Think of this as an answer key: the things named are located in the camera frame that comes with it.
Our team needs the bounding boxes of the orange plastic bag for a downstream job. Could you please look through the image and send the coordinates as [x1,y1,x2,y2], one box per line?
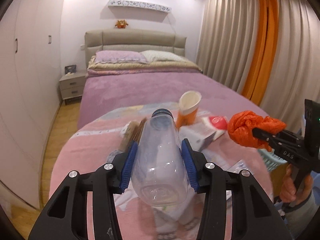
[227,111,286,152]

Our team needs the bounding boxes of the red and white paper cup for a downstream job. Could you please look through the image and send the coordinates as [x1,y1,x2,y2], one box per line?
[202,116,228,141]

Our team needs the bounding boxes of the orange and white paper cup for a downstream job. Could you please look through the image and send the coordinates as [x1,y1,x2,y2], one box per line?
[176,90,202,129]

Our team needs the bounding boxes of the clear plastic bottle blue cap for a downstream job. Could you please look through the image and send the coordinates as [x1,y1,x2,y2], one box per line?
[131,108,188,206]

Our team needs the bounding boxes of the grey sleeve forearm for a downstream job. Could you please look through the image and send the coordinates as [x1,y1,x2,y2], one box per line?
[285,192,319,239]

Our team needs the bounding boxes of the person's right hand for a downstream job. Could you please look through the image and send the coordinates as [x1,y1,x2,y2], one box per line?
[279,164,313,205]

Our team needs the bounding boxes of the light blue plastic basket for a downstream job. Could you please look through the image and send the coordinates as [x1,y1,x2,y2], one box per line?
[258,149,287,172]

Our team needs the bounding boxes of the orange curtain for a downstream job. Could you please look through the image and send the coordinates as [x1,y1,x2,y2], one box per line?
[241,0,279,106]

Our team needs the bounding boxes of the white and blue box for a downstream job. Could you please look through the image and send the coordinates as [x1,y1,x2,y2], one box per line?
[178,123,216,152]

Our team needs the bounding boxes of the brown cardboard box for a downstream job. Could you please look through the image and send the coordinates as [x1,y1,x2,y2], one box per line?
[118,118,147,152]

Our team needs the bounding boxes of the beige curtain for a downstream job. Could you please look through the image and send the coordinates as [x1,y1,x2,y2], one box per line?
[197,0,319,132]

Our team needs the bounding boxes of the bed with purple cover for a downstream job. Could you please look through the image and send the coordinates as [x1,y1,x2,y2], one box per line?
[78,72,267,128]

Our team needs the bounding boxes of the grey bedside table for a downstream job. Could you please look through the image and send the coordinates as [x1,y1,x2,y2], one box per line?
[59,71,87,105]

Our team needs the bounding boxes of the beige padded headboard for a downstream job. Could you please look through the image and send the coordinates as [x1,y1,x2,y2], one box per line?
[85,29,187,67]

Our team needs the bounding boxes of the white dotted pillow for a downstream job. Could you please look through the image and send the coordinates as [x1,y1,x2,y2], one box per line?
[140,50,187,62]

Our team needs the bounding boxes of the folded beige blanket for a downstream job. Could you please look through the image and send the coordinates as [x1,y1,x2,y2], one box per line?
[87,56,202,77]

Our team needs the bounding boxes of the purple pillow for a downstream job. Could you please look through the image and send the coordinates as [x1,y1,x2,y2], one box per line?
[94,50,148,64]

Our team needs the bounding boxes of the orange plush toy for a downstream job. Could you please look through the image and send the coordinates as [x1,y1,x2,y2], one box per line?
[115,20,129,29]

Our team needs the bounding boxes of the white wardrobe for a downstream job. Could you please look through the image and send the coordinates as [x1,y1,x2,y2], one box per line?
[1,0,64,209]

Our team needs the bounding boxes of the small picture frame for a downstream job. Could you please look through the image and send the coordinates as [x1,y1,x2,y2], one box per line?
[65,64,76,75]

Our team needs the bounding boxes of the white decorative wall shelf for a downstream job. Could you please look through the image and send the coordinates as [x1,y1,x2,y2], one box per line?
[107,0,172,13]

